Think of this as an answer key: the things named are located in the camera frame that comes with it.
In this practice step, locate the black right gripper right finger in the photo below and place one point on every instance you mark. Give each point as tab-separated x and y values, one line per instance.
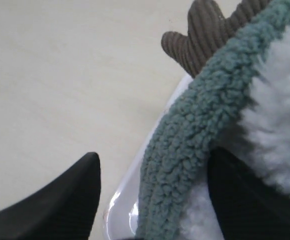
245	208

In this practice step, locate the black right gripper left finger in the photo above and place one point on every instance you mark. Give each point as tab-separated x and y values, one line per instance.
64	209

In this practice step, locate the white rectangular tray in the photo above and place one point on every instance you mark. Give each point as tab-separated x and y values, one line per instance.
121	215

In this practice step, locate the green fuzzy scarf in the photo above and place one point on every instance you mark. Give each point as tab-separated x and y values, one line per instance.
182	141

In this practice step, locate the white plush snowman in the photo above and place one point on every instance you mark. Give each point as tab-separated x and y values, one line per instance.
260	136

